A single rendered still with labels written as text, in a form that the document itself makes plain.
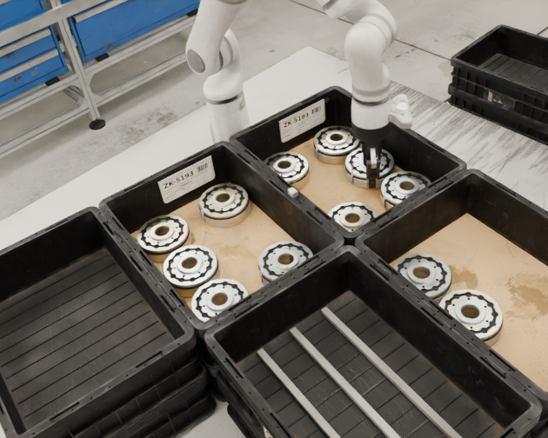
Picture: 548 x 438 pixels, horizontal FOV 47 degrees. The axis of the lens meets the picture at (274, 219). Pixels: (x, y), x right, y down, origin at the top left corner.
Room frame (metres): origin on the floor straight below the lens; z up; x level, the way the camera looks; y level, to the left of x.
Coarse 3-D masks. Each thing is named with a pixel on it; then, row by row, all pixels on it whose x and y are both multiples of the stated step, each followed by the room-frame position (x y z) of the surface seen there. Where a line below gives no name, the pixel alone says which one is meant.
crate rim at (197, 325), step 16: (224, 144) 1.07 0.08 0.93; (192, 160) 1.04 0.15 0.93; (240, 160) 1.02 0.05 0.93; (160, 176) 1.00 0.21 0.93; (128, 192) 0.96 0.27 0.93; (304, 208) 0.84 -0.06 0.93; (112, 224) 0.87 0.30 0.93; (320, 224) 0.80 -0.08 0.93; (128, 240) 0.83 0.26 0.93; (336, 240) 0.75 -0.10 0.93; (320, 256) 0.72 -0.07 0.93; (160, 272) 0.74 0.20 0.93; (288, 272) 0.70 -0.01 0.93; (272, 288) 0.67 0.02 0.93; (176, 304) 0.66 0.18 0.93; (240, 304) 0.64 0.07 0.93; (192, 320) 0.63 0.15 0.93; (208, 320) 0.62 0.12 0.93
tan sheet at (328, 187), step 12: (300, 144) 1.17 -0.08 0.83; (312, 144) 1.16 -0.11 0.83; (360, 144) 1.13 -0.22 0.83; (312, 156) 1.12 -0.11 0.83; (312, 168) 1.08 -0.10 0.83; (324, 168) 1.07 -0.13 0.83; (336, 168) 1.06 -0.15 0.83; (396, 168) 1.04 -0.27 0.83; (312, 180) 1.04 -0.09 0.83; (324, 180) 1.03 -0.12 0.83; (336, 180) 1.02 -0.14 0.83; (312, 192) 1.00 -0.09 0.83; (324, 192) 0.99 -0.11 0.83; (336, 192) 0.99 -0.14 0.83; (348, 192) 0.98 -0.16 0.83; (360, 192) 0.98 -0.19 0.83; (372, 192) 0.97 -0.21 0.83; (324, 204) 0.95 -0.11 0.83; (336, 204) 0.95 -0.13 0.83; (372, 204) 0.93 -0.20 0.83
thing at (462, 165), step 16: (320, 96) 1.20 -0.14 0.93; (288, 112) 1.16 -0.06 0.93; (256, 128) 1.11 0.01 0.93; (400, 128) 1.04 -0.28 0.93; (240, 144) 1.06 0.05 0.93; (432, 144) 0.97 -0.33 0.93; (256, 160) 1.00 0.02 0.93; (272, 176) 0.95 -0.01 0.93; (448, 176) 0.87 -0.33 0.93; (400, 208) 0.81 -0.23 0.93; (336, 224) 0.79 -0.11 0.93; (368, 224) 0.78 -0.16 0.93; (352, 240) 0.75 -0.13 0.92
